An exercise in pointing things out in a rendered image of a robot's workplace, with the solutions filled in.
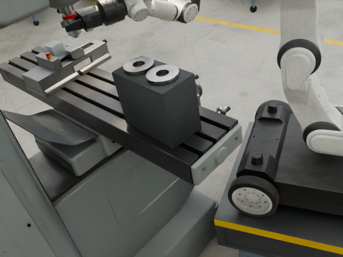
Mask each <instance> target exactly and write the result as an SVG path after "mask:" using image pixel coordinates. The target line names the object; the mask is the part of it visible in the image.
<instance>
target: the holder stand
mask: <svg viewBox="0 0 343 257"><path fill-rule="evenodd" d="M112 76H113V79H114V83H115V86H116V90H117V93H118V97H119V100H120V103H121V107H122V110H123V113H124V116H125V120H126V123H127V124H129V125H131V126H133V127H135V128H137V129H138V130H140V131H142V132H144V133H145V134H147V135H149V136H151V137H153V138H154V139H156V140H158V141H160V142H161V143H163V144H165V145H167V146H169V147H170V148H172V149H175V148H176V147H177V146H179V145H180V144H181V143H183V142H184V141H185V140H186V139H188V138H189V137H190V136H192V135H193V134H194V133H195V132H197V131H198V130H199V129H201V127H202V126H201V119H200V112H199V104H198V96H197V89H196V84H195V77H194V73H192V72H189V71H186V70H183V69H180V68H177V67H176V66H174V65H168V64H166V63H163V62H160V61H157V60H154V59H152V58H151V57H145V56H140V57H137V58H133V59H130V60H129V61H127V62H126V63H125V64H124V66H122V67H120V68H118V69H117V70H115V71H113V72H112Z"/></svg>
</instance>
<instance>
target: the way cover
mask: <svg viewBox="0 0 343 257"><path fill-rule="evenodd" d="M1 112H3V115H4V117H5V118H6V119H8V120H9V121H11V122H12V123H14V124H16V125H18V126H19V127H21V128H23V129H24V130H26V131H28V132H30V133H31V134H33V135H35V136H36V137H38V138H40V139H41V140H44V141H47V142H54V143H60V144H66V145H78V144H81V143H83V142H86V141H88V140H91V139H93V138H96V137H98V135H96V134H95V133H93V132H91V131H89V130H88V129H86V128H84V127H82V126H80V125H79V124H77V123H75V122H73V121H71V120H70V119H68V118H66V117H64V116H63V115H61V114H59V113H57V112H55V111H54V110H52V109H49V110H46V111H43V112H39V113H36V114H33V115H25V116H24V115H23V114H18V113H13V112H9V111H4V110H1ZM22 126H23V127H22ZM25 127H26V128H25ZM62 130H64V131H62ZM61 139H62V140H61ZM58 140H59V141H58Z"/></svg>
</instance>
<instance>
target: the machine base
mask: <svg viewBox="0 0 343 257"><path fill-rule="evenodd" d="M218 206H219V204H218V202H217V201H216V200H214V199H211V198H210V197H208V196H206V195H204V194H203V193H201V192H199V191H197V190H195V189H193V190H192V192H191V193H190V195H189V197H188V198H187V200H186V201H185V203H184V205H183V206H182V208H181V209H180V210H179V211H178V212H177V213H176V214H175V215H174V216H173V217H172V219H171V220H170V221H169V222H168V223H167V224H166V225H165V226H164V227H163V228H162V229H161V230H159V231H158V232H157V233H156V234H155V235H154V236H153V237H152V238H151V239H150V240H149V241H148V242H147V243H146V244H145V245H144V246H143V247H142V248H141V249H140V250H139V251H138V252H137V253H136V254H135V255H134V256H133V257H197V256H198V254H199V253H200V252H201V251H202V250H203V249H204V248H205V246H206V245H207V244H208V243H209V242H210V241H211V240H212V238H213V237H214V236H215V235H216V228H215V225H214V217H215V214H216V211H217V209H218Z"/></svg>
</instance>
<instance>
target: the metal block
mask: <svg viewBox="0 0 343 257"><path fill-rule="evenodd" d="M43 46H44V49H45V51H46V53H47V52H49V53H50V55H52V56H55V57H58V58H60V59H63V58H65V57H66V56H67V53H66V50H65V48H64V45H63V42H61V41H57V40H52V41H50V42H48V43H46V44H44V45H43Z"/></svg>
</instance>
